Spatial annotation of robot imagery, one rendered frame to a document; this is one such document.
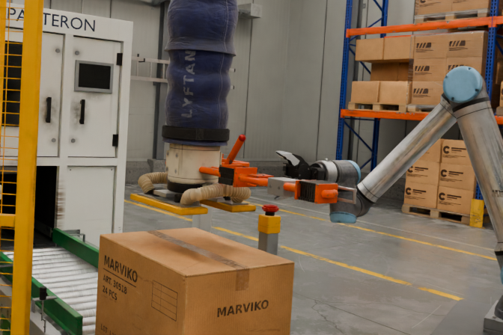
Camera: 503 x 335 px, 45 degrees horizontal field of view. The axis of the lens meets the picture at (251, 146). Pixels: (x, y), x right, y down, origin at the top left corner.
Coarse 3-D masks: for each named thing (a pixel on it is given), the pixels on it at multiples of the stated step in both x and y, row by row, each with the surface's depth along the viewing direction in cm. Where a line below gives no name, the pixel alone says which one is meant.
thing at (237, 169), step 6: (222, 168) 185; (228, 168) 182; (234, 168) 181; (240, 168) 182; (246, 168) 184; (252, 168) 185; (222, 174) 186; (228, 174) 184; (234, 174) 181; (246, 174) 184; (222, 180) 185; (228, 180) 182; (234, 180) 181; (234, 186) 181; (240, 186) 183; (246, 186) 184; (252, 186) 186
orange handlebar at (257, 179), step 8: (224, 160) 236; (200, 168) 198; (208, 168) 195; (216, 168) 198; (240, 176) 181; (248, 176) 178; (256, 176) 175; (264, 176) 176; (272, 176) 178; (248, 184) 178; (256, 184) 176; (264, 184) 172; (288, 184) 164; (328, 192) 154; (336, 192) 155
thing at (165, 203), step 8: (136, 200) 208; (144, 200) 203; (152, 200) 200; (160, 200) 198; (168, 200) 198; (176, 200) 195; (160, 208) 195; (168, 208) 191; (176, 208) 188; (184, 208) 188; (192, 208) 189; (200, 208) 190
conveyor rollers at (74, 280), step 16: (32, 256) 340; (48, 256) 344; (64, 256) 349; (32, 272) 312; (48, 272) 310; (64, 272) 313; (80, 272) 318; (96, 272) 315; (48, 288) 290; (64, 288) 286; (80, 288) 290; (96, 288) 294; (80, 304) 263; (96, 304) 267; (48, 320) 245
